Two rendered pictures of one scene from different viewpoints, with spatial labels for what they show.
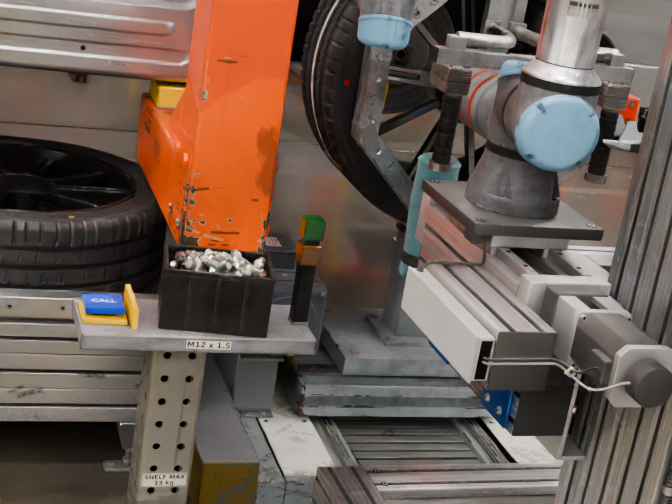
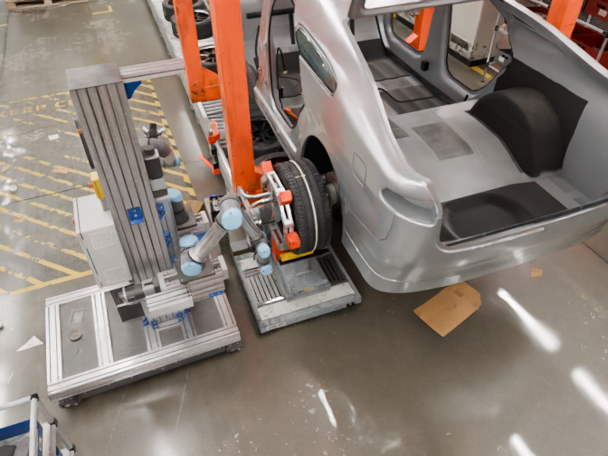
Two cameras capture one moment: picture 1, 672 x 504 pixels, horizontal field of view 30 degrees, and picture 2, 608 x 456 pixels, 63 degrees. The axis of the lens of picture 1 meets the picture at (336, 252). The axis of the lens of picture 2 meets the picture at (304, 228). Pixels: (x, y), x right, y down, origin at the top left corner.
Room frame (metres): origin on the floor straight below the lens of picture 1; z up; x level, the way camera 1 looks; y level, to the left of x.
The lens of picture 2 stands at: (2.78, -2.91, 3.10)
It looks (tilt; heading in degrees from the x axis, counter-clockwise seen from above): 42 degrees down; 89
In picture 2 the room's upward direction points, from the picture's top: straight up
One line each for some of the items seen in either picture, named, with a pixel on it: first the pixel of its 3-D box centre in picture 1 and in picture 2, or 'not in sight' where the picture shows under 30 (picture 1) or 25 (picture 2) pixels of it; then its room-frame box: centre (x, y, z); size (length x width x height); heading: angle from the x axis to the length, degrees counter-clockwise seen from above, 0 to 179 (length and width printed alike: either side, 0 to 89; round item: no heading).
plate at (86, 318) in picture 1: (102, 313); not in sight; (2.08, 0.40, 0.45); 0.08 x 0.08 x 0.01; 19
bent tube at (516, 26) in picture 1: (568, 28); (262, 204); (2.56, -0.39, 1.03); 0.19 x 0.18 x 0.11; 19
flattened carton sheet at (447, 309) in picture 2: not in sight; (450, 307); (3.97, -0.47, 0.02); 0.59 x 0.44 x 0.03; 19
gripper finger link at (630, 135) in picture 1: (627, 135); not in sight; (2.46, -0.53, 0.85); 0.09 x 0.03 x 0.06; 118
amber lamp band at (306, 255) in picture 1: (308, 253); not in sight; (2.20, 0.05, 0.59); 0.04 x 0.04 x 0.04; 19
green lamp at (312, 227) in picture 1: (312, 227); not in sight; (2.20, 0.05, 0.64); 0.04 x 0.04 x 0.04; 19
